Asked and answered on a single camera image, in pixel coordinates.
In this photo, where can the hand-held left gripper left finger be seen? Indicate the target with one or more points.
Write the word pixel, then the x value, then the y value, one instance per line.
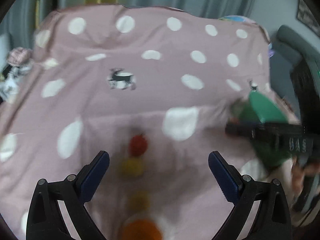
pixel 96 175

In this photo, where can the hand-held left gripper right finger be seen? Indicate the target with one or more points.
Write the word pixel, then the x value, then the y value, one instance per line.
pixel 225 177

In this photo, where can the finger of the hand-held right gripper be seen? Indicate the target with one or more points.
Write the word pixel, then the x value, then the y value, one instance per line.
pixel 240 130

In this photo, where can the green plate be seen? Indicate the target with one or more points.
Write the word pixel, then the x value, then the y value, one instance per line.
pixel 265 107

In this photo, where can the yellow-brown round fruit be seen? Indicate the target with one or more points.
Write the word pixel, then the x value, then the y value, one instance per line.
pixel 131 167
pixel 140 201

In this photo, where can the red tomato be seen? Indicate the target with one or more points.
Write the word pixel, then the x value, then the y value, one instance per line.
pixel 137 145

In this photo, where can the orange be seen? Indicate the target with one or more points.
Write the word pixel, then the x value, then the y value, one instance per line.
pixel 142 230

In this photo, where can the person's right hand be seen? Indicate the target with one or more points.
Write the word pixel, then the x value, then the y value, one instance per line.
pixel 298 177

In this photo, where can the grey chair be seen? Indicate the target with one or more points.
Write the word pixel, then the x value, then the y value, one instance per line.
pixel 292 42

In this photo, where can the colourful printed pillow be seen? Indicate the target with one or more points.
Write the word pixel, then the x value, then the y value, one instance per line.
pixel 233 18

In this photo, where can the pink polka dot blanket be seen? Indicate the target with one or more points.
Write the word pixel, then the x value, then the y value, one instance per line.
pixel 150 42

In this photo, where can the pink clothes pile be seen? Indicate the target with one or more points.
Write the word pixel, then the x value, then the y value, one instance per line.
pixel 18 56

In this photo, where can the framed wall picture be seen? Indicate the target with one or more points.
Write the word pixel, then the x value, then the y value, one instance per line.
pixel 307 13

